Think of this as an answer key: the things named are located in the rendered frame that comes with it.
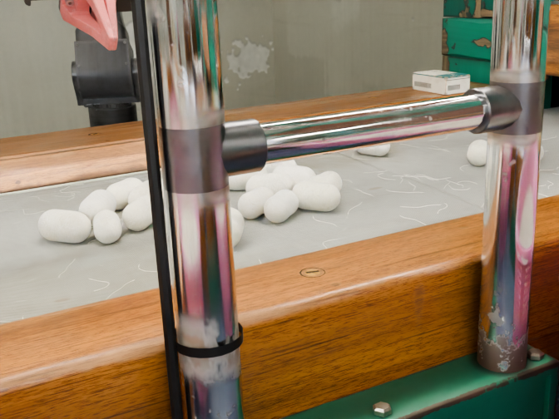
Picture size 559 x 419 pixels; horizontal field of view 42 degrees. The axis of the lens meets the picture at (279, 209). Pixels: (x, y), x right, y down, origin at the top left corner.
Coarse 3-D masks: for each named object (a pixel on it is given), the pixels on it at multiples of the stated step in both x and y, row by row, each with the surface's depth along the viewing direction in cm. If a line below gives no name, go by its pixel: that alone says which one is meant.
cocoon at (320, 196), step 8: (304, 184) 51; (312, 184) 51; (320, 184) 50; (328, 184) 50; (296, 192) 51; (304, 192) 50; (312, 192) 50; (320, 192) 50; (328, 192) 50; (336, 192) 50; (304, 200) 51; (312, 200) 50; (320, 200) 50; (328, 200) 50; (336, 200) 50; (304, 208) 51; (312, 208) 51; (320, 208) 50; (328, 208) 50
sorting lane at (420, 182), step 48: (432, 144) 70; (48, 192) 59; (240, 192) 57; (384, 192) 55; (432, 192) 54; (480, 192) 54; (0, 240) 48; (48, 240) 48; (96, 240) 47; (144, 240) 47; (240, 240) 46; (288, 240) 46; (336, 240) 45; (0, 288) 40; (48, 288) 40; (96, 288) 40; (144, 288) 39
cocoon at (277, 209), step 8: (280, 192) 50; (288, 192) 50; (272, 200) 48; (280, 200) 48; (288, 200) 49; (296, 200) 50; (264, 208) 49; (272, 208) 48; (280, 208) 48; (288, 208) 48; (296, 208) 50; (272, 216) 48; (280, 216) 48; (288, 216) 49
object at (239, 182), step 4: (264, 168) 57; (256, 172) 56; (260, 172) 56; (264, 172) 56; (232, 176) 56; (236, 176) 56; (240, 176) 56; (244, 176) 56; (248, 176) 56; (232, 180) 56; (236, 180) 56; (240, 180) 56; (244, 180) 56; (232, 184) 56; (236, 184) 56; (240, 184) 56; (244, 184) 56; (232, 188) 57; (236, 188) 56; (240, 188) 56; (244, 188) 56
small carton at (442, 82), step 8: (416, 72) 85; (424, 72) 85; (432, 72) 85; (440, 72) 84; (448, 72) 84; (456, 72) 84; (416, 80) 85; (424, 80) 84; (432, 80) 83; (440, 80) 81; (448, 80) 81; (456, 80) 81; (464, 80) 82; (416, 88) 85; (424, 88) 84; (432, 88) 83; (440, 88) 82; (448, 88) 81; (456, 88) 82; (464, 88) 82
